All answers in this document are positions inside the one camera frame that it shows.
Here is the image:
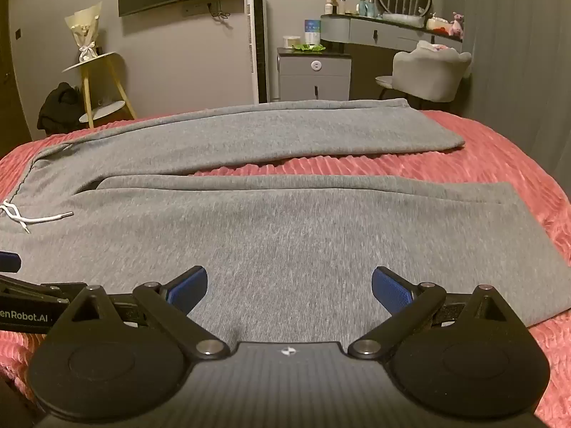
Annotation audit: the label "black bag on floor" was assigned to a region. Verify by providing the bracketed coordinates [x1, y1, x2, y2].
[37, 82, 85, 135]

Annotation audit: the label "pink ribbed bedspread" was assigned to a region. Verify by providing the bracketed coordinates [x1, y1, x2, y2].
[1, 111, 570, 427]

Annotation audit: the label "yellow-legged side table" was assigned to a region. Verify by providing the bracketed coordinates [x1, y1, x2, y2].
[62, 51, 137, 129]

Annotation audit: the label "grey bedside cabinet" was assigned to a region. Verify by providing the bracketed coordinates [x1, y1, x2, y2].
[277, 47, 352, 102]

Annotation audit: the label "grey curtain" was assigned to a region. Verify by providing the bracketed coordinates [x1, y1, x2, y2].
[443, 0, 570, 188]

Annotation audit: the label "grey sweatpants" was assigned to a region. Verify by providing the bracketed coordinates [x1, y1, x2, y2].
[1, 101, 570, 342]

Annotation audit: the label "white tower air conditioner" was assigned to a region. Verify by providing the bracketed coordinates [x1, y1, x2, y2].
[245, 0, 270, 105]

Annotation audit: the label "wrapped flower bouquet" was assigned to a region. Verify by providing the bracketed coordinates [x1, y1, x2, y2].
[65, 2, 102, 63]

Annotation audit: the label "grey upholstered chair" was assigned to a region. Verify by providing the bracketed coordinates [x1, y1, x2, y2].
[375, 41, 472, 103]

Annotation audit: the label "pink plush toy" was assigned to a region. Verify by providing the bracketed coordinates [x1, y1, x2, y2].
[449, 12, 465, 40]

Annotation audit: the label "grey vanity desk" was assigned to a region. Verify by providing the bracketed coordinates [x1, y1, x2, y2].
[320, 15, 463, 52]

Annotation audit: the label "blue white tissue box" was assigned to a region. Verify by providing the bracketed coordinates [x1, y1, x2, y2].
[304, 19, 321, 45]

